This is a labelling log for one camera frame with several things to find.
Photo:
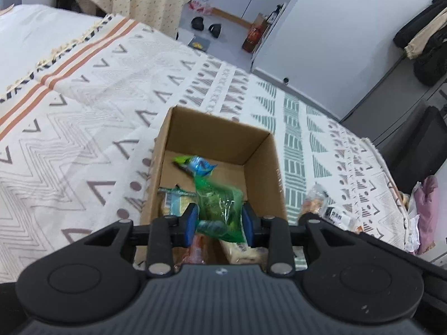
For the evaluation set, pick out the white long snack packet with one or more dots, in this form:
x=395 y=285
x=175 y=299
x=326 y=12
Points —
x=241 y=251

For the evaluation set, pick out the black hanging jacket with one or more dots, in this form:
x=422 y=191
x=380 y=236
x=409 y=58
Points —
x=429 y=66

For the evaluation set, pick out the mauve cloth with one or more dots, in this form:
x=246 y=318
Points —
x=426 y=202

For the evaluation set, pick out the orange snack packet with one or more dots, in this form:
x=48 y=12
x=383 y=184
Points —
x=197 y=251

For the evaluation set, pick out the white bed sheet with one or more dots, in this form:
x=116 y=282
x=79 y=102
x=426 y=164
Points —
x=35 y=38

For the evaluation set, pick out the black slipper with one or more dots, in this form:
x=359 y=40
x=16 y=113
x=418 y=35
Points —
x=198 y=23
x=215 y=30

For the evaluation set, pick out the white black-label snack packet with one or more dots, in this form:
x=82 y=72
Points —
x=337 y=215

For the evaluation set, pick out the clear biscuit packet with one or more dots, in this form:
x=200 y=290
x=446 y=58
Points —
x=173 y=200

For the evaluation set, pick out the pink bottle pack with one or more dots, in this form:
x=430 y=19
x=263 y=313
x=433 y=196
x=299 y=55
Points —
x=199 y=5

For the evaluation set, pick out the red oil bottle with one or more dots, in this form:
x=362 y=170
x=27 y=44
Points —
x=255 y=35

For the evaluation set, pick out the patterned blanket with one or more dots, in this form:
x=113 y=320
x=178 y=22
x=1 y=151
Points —
x=87 y=129

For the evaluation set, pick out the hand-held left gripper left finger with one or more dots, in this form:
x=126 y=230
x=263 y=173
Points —
x=190 y=225

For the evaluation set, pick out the white spray bottle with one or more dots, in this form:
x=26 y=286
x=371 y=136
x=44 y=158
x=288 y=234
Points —
x=276 y=14

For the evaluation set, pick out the cardboard box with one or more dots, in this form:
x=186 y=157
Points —
x=209 y=136

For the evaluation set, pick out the green blue snack packet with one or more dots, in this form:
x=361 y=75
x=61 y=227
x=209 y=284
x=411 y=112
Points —
x=195 y=165

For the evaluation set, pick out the black chair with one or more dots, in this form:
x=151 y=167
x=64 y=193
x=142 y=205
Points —
x=415 y=146

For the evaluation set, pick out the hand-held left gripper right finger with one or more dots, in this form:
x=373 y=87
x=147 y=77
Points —
x=249 y=226

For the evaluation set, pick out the grey book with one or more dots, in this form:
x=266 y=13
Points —
x=199 y=43

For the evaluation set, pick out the clear white snack packet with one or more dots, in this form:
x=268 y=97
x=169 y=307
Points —
x=312 y=202

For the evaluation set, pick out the beige hanging garment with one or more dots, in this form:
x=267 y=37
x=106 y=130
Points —
x=424 y=38

